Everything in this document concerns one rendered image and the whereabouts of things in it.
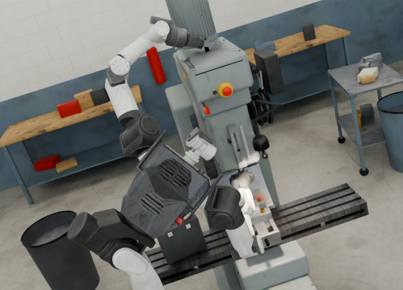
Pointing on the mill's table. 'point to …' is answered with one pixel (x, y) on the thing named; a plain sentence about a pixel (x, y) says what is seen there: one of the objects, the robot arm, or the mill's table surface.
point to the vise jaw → (261, 216)
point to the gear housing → (223, 102)
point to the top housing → (215, 69)
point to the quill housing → (227, 117)
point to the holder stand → (182, 239)
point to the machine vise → (267, 229)
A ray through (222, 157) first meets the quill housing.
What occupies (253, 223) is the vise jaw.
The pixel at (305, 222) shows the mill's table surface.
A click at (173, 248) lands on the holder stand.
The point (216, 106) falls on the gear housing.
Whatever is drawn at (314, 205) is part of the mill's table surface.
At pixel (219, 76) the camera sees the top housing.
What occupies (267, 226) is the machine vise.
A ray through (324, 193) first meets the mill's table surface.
